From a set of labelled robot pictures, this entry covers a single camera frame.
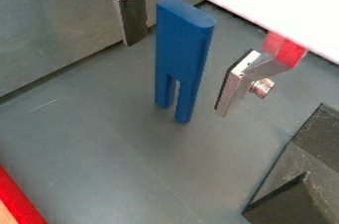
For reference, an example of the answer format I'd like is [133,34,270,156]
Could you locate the red peg board fixture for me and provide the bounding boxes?
[0,166,47,224]

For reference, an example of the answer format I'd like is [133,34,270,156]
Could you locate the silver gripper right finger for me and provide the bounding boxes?
[215,32,307,116]

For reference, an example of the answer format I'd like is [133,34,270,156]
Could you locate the black curved regrasp stand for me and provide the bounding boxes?
[243,104,339,224]

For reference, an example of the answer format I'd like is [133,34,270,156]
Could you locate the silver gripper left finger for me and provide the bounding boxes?
[113,0,147,46]

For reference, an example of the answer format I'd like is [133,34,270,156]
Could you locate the blue slotted square-circle block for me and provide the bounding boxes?
[155,0,217,124]

